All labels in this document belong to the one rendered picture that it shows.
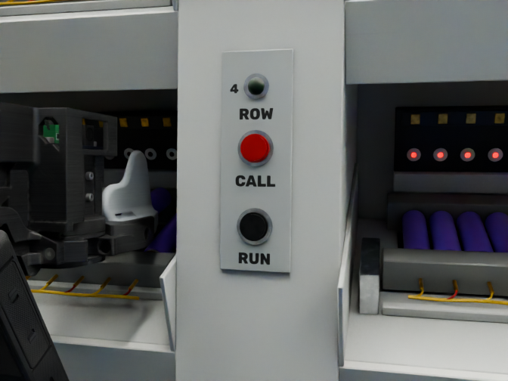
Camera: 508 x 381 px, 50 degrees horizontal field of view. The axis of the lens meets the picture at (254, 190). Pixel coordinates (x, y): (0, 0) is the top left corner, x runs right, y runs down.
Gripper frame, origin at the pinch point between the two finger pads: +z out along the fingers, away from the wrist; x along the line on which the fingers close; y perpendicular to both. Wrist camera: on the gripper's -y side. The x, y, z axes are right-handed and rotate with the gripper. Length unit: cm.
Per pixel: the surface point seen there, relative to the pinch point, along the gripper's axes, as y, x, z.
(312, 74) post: 9.4, -14.6, -7.8
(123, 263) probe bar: -2.3, -1.4, -3.7
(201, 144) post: 5.6, -8.4, -7.9
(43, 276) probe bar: -3.6, 5.0, -3.4
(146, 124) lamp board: 8.0, 2.0, 7.1
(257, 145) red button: 5.5, -11.8, -8.5
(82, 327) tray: -5.9, -0.1, -6.8
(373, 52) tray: 10.7, -17.8, -6.7
